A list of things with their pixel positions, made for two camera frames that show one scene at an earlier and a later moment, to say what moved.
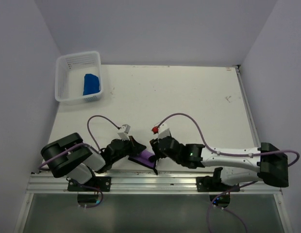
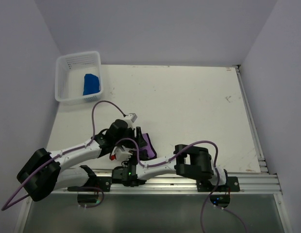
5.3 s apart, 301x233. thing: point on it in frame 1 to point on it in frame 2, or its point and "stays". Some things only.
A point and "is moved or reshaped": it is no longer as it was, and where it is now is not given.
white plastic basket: [70, 71] stays
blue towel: [91, 84] stays
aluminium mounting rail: [49, 183] stays
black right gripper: [158, 155] to [134, 155]
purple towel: [146, 157] is moved or reshaped
